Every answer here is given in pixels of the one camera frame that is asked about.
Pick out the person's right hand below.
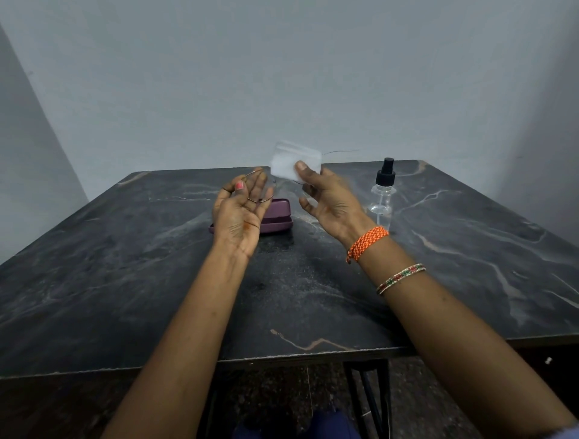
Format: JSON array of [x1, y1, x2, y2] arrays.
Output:
[[295, 160, 380, 249]]

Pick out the person's left hand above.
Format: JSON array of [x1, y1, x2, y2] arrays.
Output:
[[212, 168, 275, 261]]

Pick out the white cleaning cloth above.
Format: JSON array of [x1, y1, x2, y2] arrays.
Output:
[[270, 140, 323, 185]]

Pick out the thin wire frame eyeglasses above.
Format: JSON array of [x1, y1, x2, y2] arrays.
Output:
[[223, 149, 359, 204]]

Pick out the person's left forearm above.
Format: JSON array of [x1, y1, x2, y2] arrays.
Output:
[[101, 244, 261, 439]]

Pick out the person's right forearm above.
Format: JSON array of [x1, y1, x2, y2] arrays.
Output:
[[347, 227, 578, 439]]

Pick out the purple eyeglasses case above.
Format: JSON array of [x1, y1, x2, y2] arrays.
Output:
[[207, 197, 294, 236]]

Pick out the clear spray bottle black nozzle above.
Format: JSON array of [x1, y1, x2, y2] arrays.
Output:
[[367, 157, 399, 232]]

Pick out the beaded red green bangle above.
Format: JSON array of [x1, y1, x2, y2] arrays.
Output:
[[376, 263, 427, 296]]

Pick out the person's blue trousers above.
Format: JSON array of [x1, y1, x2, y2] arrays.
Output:
[[232, 408, 363, 439]]

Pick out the person's light purple sleeve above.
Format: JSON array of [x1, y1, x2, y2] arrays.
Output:
[[548, 422, 579, 439]]

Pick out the orange thread bracelet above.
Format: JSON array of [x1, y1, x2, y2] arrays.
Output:
[[346, 226, 390, 265]]

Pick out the black metal table frame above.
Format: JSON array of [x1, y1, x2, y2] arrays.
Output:
[[197, 358, 393, 439]]

